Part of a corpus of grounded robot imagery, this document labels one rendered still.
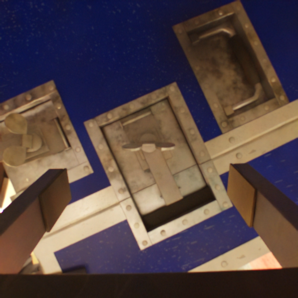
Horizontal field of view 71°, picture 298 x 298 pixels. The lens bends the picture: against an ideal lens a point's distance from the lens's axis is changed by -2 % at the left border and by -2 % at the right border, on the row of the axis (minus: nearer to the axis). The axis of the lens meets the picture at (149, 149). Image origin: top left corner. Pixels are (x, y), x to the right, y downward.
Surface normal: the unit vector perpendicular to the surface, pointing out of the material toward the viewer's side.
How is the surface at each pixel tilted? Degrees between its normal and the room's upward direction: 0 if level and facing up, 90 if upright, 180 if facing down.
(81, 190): 90
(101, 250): 90
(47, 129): 115
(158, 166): 90
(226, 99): 90
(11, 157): 137
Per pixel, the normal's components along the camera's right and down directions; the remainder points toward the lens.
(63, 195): 1.00, -0.03
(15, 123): 0.76, -0.18
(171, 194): -0.01, -0.15
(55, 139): 0.41, -0.21
